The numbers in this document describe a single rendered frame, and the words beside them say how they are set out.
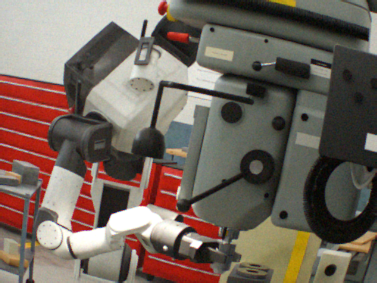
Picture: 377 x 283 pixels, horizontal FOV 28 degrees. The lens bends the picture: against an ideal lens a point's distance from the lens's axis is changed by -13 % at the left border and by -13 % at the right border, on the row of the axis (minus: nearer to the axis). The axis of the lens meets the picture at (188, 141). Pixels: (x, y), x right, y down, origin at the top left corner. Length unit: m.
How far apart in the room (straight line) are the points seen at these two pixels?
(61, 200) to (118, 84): 0.35
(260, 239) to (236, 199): 1.86
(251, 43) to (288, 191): 0.32
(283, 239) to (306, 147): 1.91
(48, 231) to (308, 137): 0.73
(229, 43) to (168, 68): 0.50
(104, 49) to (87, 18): 9.64
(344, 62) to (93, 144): 0.86
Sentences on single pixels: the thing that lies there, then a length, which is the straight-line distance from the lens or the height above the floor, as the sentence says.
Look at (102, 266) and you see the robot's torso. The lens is 2.52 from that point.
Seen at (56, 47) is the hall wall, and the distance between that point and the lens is 12.02.
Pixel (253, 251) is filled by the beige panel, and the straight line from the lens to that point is 3.62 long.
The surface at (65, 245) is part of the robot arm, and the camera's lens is 2.04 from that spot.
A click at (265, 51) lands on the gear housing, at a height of 1.69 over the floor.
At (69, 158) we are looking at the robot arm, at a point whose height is 1.35.
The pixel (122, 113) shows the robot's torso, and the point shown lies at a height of 1.49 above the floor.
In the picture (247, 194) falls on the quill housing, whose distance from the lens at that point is 1.75.
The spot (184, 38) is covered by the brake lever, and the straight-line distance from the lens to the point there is 1.98.
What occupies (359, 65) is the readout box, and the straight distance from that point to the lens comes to 1.44.
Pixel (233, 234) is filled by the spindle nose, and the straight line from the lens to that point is 1.84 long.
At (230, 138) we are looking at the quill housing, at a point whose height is 1.50.
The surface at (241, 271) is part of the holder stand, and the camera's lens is 2.20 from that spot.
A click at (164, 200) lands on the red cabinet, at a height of 0.74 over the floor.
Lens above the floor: 1.57
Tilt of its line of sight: 3 degrees down
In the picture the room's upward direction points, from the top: 12 degrees clockwise
